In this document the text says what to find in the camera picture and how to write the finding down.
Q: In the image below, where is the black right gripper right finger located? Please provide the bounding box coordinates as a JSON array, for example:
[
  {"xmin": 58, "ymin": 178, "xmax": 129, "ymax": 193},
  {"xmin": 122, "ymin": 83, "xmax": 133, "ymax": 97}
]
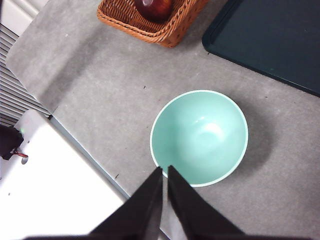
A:
[{"xmin": 167, "ymin": 164, "xmax": 245, "ymax": 238}]

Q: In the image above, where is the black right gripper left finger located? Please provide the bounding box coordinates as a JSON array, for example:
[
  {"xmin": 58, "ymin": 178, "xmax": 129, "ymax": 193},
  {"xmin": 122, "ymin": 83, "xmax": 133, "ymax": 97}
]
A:
[{"xmin": 88, "ymin": 166, "xmax": 164, "ymax": 240}]

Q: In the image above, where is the teal ribbed bowl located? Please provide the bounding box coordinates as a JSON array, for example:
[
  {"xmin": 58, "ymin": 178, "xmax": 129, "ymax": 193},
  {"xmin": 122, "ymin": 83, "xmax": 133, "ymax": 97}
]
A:
[{"xmin": 149, "ymin": 89, "xmax": 250, "ymax": 189}]

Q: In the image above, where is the dark purple plum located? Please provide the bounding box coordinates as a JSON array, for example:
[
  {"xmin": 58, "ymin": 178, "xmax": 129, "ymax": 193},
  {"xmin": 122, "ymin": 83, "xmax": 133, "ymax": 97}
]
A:
[{"xmin": 134, "ymin": 0, "xmax": 174, "ymax": 24}]

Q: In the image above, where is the grey ribbed panel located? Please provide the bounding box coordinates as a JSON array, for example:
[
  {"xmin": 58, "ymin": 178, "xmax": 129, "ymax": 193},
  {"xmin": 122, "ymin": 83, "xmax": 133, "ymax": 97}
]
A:
[{"xmin": 0, "ymin": 22, "xmax": 52, "ymax": 126}]

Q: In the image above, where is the brown wicker basket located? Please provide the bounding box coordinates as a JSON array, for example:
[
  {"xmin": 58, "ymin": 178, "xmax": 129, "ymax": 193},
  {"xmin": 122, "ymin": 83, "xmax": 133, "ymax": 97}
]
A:
[{"xmin": 96, "ymin": 0, "xmax": 210, "ymax": 49}]

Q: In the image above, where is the black rectangular tray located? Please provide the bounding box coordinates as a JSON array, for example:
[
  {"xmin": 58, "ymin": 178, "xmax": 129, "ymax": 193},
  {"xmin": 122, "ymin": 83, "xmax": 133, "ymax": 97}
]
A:
[{"xmin": 201, "ymin": 0, "xmax": 320, "ymax": 98}]

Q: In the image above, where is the black device with red wire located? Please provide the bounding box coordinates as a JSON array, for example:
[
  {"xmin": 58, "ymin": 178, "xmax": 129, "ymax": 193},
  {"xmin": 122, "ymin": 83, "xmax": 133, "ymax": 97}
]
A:
[{"xmin": 0, "ymin": 124, "xmax": 29, "ymax": 161}]

